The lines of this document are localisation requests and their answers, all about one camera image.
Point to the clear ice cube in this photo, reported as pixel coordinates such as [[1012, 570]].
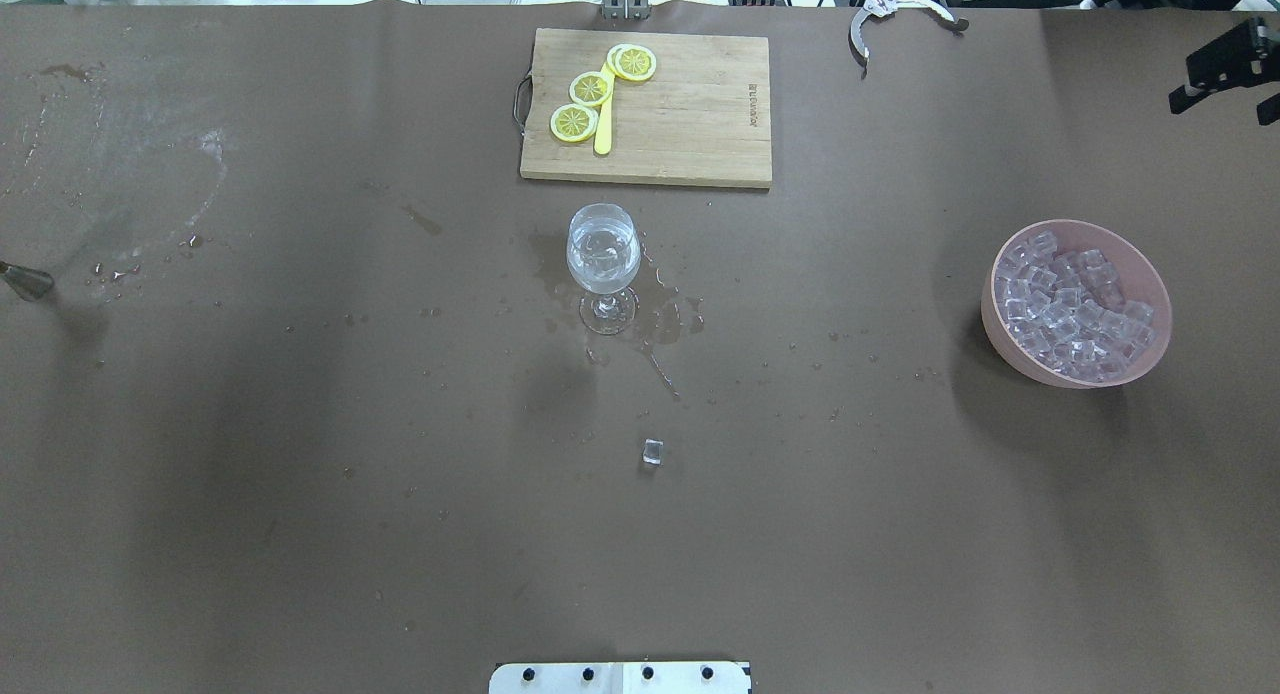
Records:
[[653, 452]]

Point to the steel jigger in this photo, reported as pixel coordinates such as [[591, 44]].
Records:
[[30, 284]]

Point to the clear wine glass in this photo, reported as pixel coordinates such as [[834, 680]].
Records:
[[603, 254]]

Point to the pile of ice cubes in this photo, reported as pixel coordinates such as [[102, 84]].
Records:
[[1075, 309]]

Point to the yellow plastic knife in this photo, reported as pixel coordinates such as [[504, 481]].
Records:
[[603, 138]]

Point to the lemon slice near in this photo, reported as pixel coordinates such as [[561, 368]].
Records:
[[574, 123]]

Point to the lemon slice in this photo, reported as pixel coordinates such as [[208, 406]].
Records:
[[632, 62], [574, 123], [592, 88]]

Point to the bamboo cutting board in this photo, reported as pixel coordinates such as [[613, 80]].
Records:
[[704, 119]]

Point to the lemon slice middle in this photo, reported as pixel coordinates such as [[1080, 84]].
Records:
[[592, 88]]

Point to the lemon slice far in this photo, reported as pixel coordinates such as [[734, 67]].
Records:
[[632, 62]]

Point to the pink bowl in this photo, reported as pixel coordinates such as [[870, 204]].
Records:
[[1075, 304]]

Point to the white pedestal column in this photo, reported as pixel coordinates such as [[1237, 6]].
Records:
[[673, 676]]

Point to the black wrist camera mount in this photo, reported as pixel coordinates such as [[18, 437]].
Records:
[[1245, 56]]

